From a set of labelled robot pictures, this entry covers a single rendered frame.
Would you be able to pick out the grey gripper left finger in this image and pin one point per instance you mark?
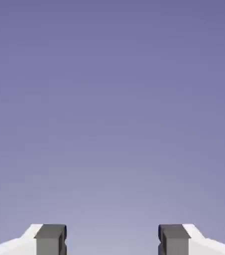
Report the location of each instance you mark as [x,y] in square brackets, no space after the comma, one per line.
[48,242]

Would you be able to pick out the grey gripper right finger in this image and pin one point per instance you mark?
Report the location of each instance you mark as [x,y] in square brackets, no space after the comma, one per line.
[175,242]

